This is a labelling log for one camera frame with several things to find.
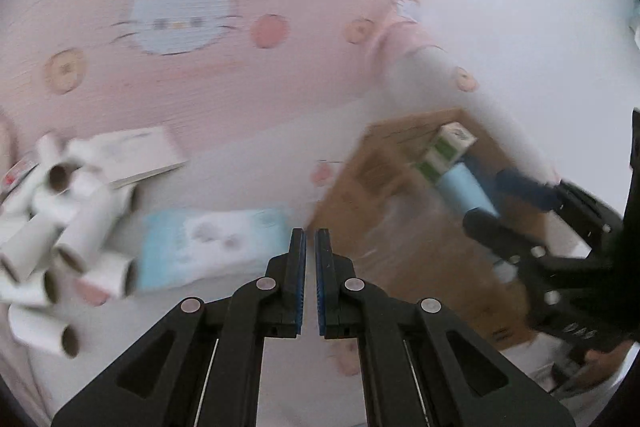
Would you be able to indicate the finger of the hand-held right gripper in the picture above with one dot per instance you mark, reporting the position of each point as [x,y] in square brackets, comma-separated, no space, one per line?
[525,192]
[500,234]

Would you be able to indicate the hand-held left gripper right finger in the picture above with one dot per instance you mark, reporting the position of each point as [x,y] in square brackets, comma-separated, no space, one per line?
[321,277]

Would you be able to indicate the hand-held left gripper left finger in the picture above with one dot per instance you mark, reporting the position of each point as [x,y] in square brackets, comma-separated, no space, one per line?
[300,277]

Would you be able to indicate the light blue roll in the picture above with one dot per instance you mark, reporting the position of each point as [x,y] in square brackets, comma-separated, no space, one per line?
[465,192]

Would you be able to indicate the brown cardboard box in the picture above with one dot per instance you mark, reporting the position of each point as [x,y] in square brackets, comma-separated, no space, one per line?
[400,257]

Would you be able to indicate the pile of white paper tubes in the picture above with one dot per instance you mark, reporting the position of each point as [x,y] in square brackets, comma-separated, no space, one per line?
[50,232]

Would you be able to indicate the person's right hand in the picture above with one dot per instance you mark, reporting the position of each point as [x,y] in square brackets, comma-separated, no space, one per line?
[600,367]

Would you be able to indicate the green white carton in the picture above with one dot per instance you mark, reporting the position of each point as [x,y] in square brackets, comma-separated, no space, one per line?
[442,154]

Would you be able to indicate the blue tissue pack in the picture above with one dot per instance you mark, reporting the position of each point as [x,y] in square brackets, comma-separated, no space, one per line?
[210,242]

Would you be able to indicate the printed tissue packet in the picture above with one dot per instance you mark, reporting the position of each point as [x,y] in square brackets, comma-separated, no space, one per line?
[635,19]

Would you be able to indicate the white notepad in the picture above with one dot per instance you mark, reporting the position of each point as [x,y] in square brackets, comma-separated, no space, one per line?
[135,152]

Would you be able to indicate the pink printed blanket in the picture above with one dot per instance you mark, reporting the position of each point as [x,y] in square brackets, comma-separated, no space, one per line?
[200,7]

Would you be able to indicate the red white packet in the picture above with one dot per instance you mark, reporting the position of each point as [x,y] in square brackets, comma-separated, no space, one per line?
[15,172]

